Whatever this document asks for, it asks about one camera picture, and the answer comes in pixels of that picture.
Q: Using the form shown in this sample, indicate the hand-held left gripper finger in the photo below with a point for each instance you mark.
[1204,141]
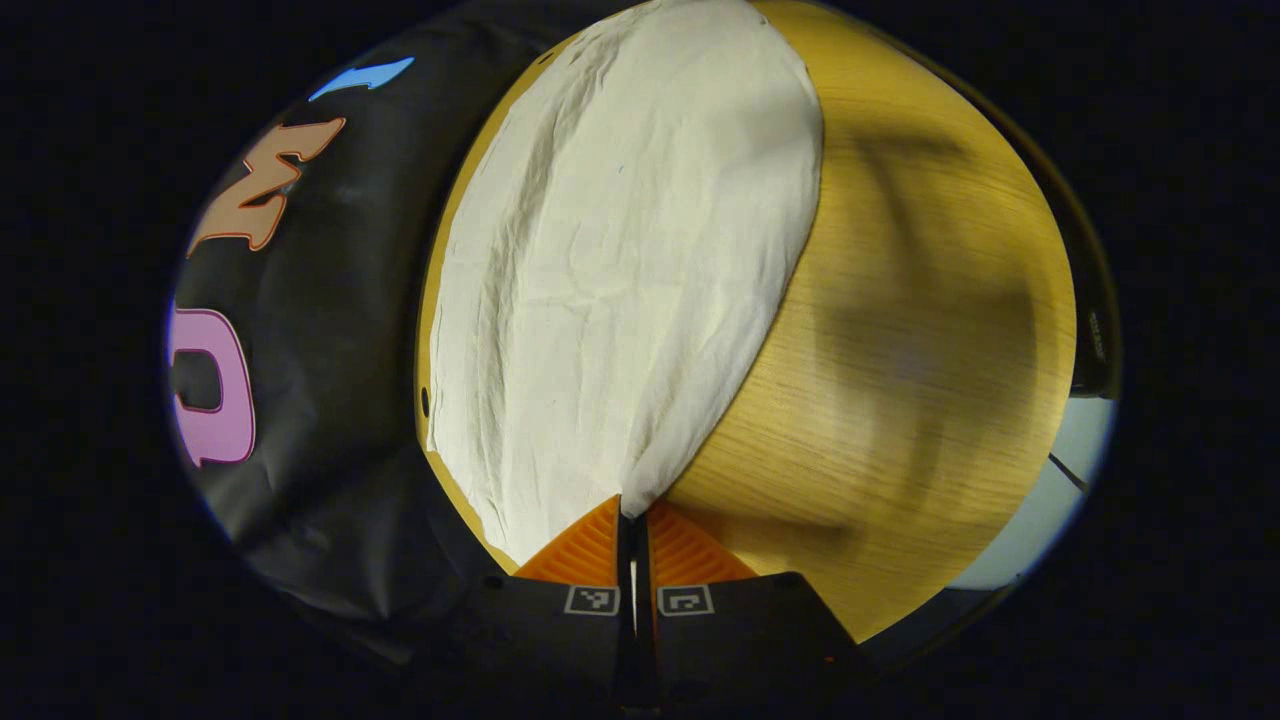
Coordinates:
[648,620]
[625,560]

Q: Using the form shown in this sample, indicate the black backdrop cloth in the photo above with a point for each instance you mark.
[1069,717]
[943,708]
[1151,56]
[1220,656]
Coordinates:
[340,300]

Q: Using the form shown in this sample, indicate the white jeans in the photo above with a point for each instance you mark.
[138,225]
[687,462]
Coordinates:
[620,280]

